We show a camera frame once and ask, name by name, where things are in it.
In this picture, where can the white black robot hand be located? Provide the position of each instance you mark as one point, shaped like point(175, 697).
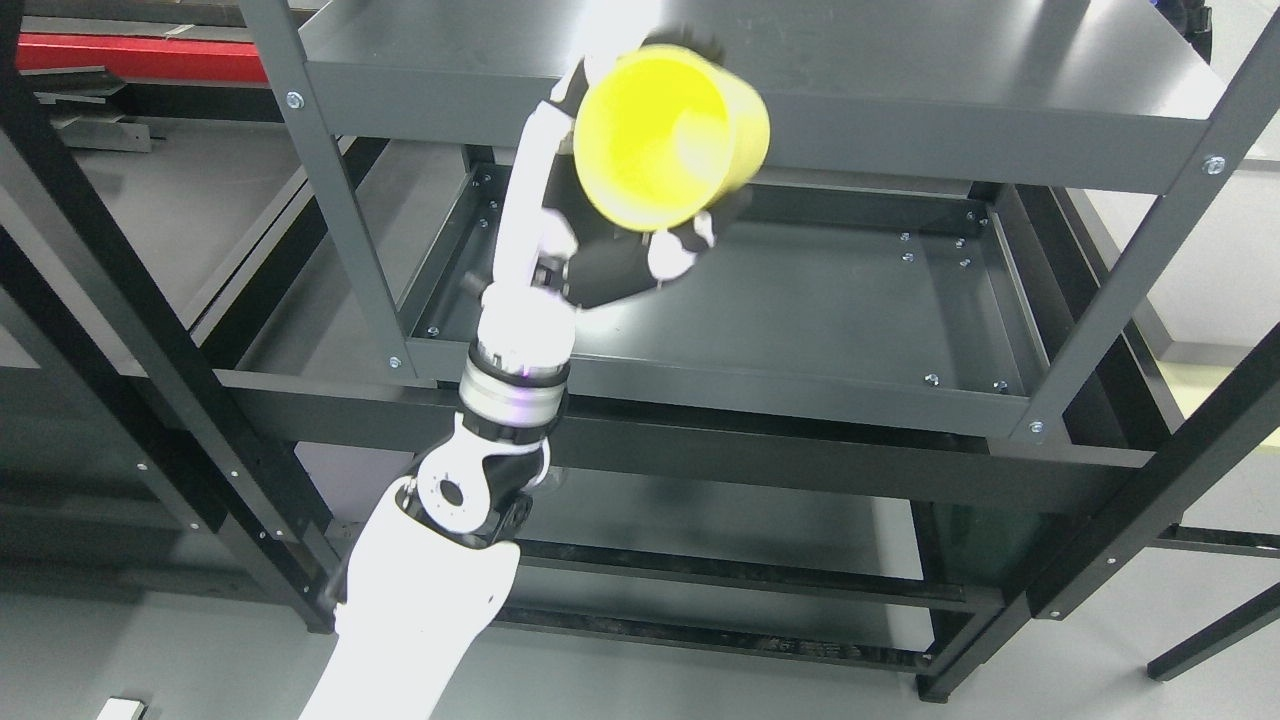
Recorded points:
point(548, 264)

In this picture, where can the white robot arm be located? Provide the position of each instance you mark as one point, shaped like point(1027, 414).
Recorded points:
point(436, 560)

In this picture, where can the yellow plastic cup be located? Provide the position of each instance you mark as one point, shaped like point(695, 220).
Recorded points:
point(665, 134)

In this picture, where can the black metal rack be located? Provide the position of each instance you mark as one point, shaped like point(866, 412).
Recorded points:
point(191, 412)

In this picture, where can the grey metal shelf unit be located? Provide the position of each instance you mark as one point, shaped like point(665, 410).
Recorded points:
point(878, 308)

